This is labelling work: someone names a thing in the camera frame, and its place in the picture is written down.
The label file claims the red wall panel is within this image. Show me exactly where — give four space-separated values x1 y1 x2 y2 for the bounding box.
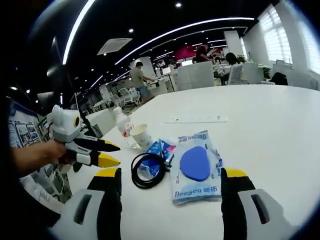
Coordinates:
174 47 196 61

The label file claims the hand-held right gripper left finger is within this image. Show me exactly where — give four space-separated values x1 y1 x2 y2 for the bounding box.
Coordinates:
53 167 123 240

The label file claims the ceiling air vent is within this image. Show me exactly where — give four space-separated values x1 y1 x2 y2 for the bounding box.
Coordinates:
96 37 133 56

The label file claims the clear plastic water bottle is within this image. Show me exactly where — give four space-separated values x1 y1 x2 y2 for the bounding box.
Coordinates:
112 107 141 150

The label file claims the person's dark clothing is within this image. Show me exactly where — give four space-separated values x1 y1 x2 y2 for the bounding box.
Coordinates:
7 174 63 226

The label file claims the white table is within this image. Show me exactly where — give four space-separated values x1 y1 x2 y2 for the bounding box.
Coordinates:
52 84 320 240

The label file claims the large window with blinds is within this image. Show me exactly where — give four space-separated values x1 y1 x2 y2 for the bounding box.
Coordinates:
257 4 293 65

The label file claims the white paper cup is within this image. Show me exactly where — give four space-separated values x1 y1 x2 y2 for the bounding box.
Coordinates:
130 124 154 151

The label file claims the grey desk partition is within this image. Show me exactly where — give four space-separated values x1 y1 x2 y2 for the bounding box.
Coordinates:
177 61 215 91

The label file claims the white power strip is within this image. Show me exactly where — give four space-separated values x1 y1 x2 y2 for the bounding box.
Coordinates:
163 115 229 124

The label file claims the curved ceiling light strip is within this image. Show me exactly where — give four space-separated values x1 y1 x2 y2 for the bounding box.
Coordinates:
62 0 97 65

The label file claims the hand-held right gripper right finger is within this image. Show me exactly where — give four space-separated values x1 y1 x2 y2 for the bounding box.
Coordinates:
221 167 298 240

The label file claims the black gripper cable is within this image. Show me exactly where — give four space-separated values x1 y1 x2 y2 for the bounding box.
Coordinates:
79 115 104 139

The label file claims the person's left hand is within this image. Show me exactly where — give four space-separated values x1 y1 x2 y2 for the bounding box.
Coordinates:
37 139 76 167

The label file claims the blue tissue packet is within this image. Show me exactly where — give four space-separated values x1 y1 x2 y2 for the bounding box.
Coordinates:
138 139 177 178

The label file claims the black backpack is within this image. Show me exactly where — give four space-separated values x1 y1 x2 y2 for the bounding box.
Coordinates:
271 72 288 86

